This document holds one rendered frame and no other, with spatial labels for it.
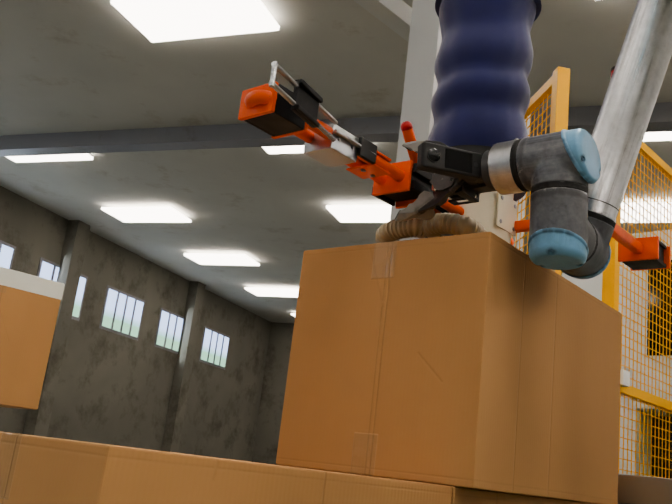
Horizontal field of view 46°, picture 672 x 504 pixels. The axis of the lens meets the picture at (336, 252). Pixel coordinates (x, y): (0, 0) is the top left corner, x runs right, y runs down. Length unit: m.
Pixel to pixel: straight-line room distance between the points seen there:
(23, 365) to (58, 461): 1.75
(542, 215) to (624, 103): 0.29
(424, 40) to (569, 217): 2.33
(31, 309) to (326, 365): 1.40
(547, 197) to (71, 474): 0.81
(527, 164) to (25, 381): 1.78
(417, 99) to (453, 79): 1.67
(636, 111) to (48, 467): 1.08
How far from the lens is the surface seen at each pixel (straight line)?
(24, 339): 2.64
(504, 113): 1.72
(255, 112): 1.25
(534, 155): 1.34
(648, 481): 1.83
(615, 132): 1.47
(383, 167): 1.43
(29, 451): 0.96
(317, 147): 1.33
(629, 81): 1.50
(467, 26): 1.81
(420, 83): 3.44
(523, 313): 1.39
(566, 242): 1.28
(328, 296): 1.46
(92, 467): 0.85
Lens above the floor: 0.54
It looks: 15 degrees up
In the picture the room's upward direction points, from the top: 7 degrees clockwise
